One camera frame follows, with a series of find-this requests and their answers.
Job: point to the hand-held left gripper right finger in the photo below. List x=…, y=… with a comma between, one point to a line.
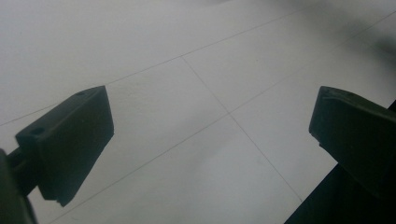
x=358, y=137

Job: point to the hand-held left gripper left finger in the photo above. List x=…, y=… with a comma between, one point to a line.
x=68, y=143

